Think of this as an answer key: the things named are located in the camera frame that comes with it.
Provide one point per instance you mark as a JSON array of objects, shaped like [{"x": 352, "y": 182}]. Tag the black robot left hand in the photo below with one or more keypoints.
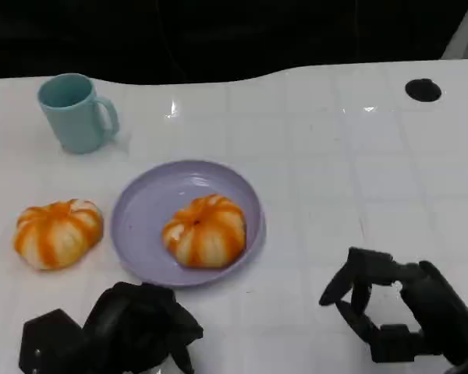
[{"x": 128, "y": 327}]

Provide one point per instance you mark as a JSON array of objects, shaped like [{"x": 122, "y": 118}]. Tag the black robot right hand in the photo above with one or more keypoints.
[{"x": 437, "y": 308}]

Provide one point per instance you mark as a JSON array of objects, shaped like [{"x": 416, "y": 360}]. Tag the orange white toy bread roll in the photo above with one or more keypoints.
[
  {"x": 58, "y": 235},
  {"x": 204, "y": 231}
]

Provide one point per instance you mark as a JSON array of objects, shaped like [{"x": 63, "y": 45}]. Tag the lilac plate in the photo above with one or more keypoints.
[{"x": 144, "y": 218}]

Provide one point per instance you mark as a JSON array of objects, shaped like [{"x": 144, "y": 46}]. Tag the pale green mug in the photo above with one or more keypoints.
[{"x": 74, "y": 118}]

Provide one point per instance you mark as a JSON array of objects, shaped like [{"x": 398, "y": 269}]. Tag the black round table grommet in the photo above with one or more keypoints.
[{"x": 423, "y": 90}]

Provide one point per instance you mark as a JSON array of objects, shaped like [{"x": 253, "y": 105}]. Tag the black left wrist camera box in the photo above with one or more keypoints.
[{"x": 50, "y": 344}]

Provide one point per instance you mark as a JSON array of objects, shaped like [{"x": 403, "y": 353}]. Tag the white metal frame post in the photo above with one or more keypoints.
[{"x": 466, "y": 35}]

